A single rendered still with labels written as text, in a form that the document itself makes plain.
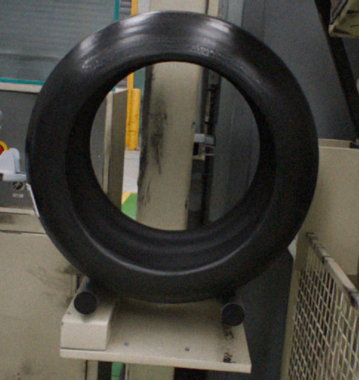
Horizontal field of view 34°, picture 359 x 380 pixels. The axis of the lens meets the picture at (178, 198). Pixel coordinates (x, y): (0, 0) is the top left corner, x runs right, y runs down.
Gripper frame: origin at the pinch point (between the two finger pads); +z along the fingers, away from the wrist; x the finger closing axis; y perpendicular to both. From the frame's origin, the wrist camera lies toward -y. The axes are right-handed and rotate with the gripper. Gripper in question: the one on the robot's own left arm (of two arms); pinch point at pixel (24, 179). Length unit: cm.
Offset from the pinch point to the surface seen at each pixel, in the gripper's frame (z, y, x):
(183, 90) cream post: 27.5, 22.9, 25.1
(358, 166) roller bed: 70, 14, 18
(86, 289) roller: 17.1, -16.3, -10.4
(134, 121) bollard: -45, -69, 853
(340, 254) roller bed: 71, -7, 18
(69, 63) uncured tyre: 6.9, 24.4, -9.2
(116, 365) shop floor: 22, -109, 132
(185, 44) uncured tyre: 26.4, 31.6, -11.5
